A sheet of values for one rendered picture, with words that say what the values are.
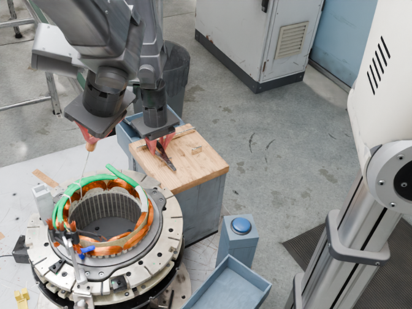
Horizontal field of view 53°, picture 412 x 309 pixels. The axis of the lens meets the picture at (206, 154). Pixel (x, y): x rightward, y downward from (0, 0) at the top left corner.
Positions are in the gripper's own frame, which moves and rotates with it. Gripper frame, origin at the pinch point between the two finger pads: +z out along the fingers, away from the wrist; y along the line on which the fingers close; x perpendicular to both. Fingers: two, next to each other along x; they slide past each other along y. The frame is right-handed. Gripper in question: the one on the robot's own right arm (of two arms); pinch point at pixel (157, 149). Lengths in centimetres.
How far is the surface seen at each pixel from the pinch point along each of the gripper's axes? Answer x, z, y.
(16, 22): -174, 33, -2
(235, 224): 26.6, 5.9, -5.5
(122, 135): -14.7, 3.9, 3.5
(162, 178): 7.5, 2.6, 3.0
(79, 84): -87, 29, -7
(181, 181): 10.5, 2.9, -0.6
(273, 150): -73, 110, -120
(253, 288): 40.7, 8.3, 0.3
